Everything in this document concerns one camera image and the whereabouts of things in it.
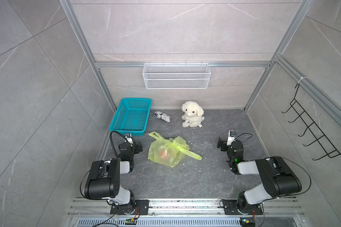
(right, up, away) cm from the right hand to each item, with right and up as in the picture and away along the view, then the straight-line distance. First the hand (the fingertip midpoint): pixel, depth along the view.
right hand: (227, 137), depth 93 cm
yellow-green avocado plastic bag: (-39, -7, -15) cm, 42 cm away
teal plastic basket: (-71, +15, +22) cm, 76 cm away
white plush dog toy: (-23, +15, +3) cm, 28 cm away
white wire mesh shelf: (-36, +44, +8) cm, 57 cm away
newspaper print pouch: (-45, +15, +18) cm, 50 cm away
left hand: (-64, -2, +1) cm, 64 cm away
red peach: (-42, -8, -14) cm, 45 cm away
